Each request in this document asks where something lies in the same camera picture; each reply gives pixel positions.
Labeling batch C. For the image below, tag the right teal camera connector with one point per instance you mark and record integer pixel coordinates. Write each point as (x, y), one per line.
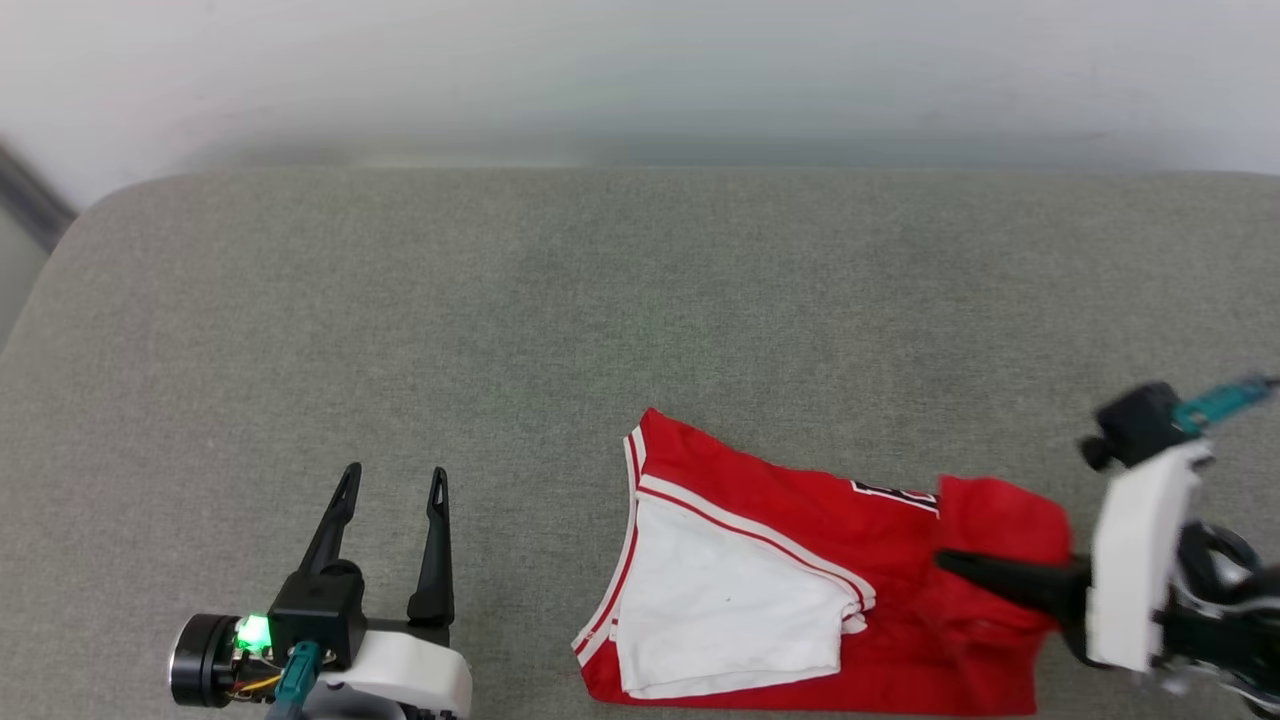
(1215, 403)

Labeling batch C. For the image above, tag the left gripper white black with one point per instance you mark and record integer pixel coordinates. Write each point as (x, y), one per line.
(410, 670)

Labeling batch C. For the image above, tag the teal camera connector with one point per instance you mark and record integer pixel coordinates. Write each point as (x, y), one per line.
(1215, 403)
(298, 680)

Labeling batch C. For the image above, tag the grey fabric sofa seat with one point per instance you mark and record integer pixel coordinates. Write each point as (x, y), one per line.
(500, 330)

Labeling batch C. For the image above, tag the left teal camera connector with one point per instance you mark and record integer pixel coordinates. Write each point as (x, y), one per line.
(298, 680)

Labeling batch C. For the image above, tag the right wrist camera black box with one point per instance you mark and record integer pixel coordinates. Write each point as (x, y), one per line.
(1140, 420)

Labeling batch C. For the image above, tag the red and white jersey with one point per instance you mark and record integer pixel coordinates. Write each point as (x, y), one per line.
(800, 520)

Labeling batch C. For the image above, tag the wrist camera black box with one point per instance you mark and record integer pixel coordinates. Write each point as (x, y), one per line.
(315, 605)
(1140, 420)

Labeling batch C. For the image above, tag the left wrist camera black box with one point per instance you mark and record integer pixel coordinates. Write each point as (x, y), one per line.
(315, 605)

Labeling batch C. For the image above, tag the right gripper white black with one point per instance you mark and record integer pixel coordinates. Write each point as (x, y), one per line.
(1140, 560)

